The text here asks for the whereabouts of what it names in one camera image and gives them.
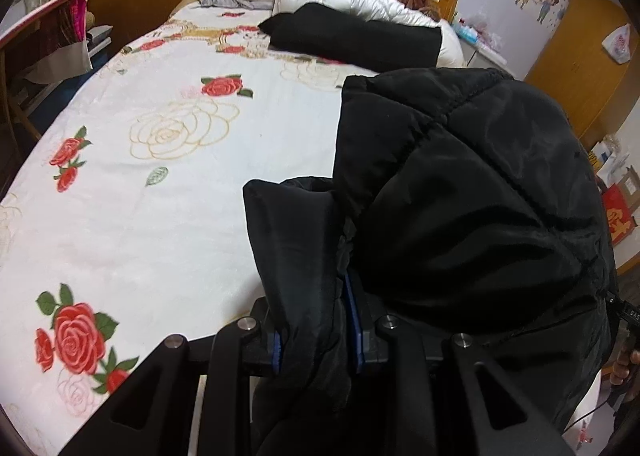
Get white floral blanket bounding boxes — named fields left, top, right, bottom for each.
left=0, top=6, right=616, bottom=456

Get pink plastic bags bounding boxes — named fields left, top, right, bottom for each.
left=470, top=11, right=506, bottom=44

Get grey crumpled cloth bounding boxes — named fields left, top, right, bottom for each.
left=197, top=0, right=258, bottom=11

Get grey drawer nightstand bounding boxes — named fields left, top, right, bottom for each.
left=462, top=31, right=516, bottom=76

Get folded black garment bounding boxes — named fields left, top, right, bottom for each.
left=257, top=2, right=443, bottom=72

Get person's right hand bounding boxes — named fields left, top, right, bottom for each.
left=610, top=336, right=640, bottom=387

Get wooden chair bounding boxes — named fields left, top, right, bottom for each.
left=0, top=0, right=93, bottom=147

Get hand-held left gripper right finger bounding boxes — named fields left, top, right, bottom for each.
left=344, top=273, right=576, bottom=456

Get white hanging plastic bag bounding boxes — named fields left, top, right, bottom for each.
left=600, top=23, right=633, bottom=64

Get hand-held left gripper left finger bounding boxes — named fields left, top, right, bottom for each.
left=57, top=297, right=286, bottom=456

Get pile of cardboard boxes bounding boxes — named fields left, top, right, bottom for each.
left=585, top=133, right=640, bottom=247

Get black hooded puffer jacket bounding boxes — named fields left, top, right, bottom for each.
left=242, top=66, right=618, bottom=456

